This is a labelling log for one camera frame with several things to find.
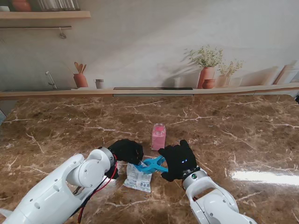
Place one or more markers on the row of glass jars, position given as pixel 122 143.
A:
pixel 58 4

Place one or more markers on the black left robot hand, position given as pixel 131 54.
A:
pixel 127 150

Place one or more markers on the terracotta utensil pot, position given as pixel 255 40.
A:
pixel 80 80

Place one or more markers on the grey panel edge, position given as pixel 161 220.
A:
pixel 2 116

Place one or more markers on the grey mug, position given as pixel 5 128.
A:
pixel 100 84

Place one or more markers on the wooden wall shelf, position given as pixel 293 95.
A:
pixel 46 15

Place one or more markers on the dark object at table edge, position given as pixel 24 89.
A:
pixel 297 99

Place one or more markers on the terracotta jar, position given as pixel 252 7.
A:
pixel 21 5

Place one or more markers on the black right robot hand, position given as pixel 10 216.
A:
pixel 180 161

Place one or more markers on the small terracotta pot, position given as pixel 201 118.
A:
pixel 209 84

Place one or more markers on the metal hanging rail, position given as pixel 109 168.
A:
pixel 35 27

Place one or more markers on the white and blue salt bag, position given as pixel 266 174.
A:
pixel 137 179

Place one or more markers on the wooden cutting boards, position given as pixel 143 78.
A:
pixel 283 74

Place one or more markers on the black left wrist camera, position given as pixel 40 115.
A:
pixel 113 173

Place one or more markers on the wooden counter ledge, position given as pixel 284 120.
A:
pixel 46 93

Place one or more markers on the white bowl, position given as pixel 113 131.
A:
pixel 4 9

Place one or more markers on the chrome faucet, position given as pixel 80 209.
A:
pixel 52 81

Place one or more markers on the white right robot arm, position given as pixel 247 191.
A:
pixel 210 203

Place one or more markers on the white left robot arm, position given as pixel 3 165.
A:
pixel 51 196

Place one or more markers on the blue plastic bag clip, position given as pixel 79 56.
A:
pixel 154 165

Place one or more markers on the clear bottle with pink seasoning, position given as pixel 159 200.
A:
pixel 158 137

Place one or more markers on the tall terracotta flower vase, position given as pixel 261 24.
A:
pixel 206 74

